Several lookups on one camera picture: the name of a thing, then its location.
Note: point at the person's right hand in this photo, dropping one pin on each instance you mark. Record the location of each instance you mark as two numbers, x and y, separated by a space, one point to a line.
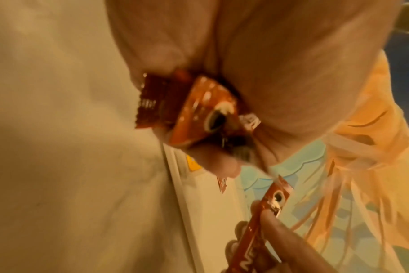
288 248

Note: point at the person's left hand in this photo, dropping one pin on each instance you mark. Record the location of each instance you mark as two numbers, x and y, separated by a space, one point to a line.
278 61

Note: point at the red stick sachet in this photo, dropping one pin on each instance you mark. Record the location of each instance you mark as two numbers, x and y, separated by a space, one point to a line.
258 226

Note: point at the orange coffee sachet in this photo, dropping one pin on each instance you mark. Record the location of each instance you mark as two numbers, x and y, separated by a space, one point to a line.
204 112

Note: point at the dark red sachet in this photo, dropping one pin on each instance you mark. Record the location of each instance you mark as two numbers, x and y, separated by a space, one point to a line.
154 101

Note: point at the dark round object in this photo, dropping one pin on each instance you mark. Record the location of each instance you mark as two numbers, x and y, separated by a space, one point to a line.
408 16

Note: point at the white cloth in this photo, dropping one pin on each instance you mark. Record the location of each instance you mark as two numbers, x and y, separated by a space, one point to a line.
66 160

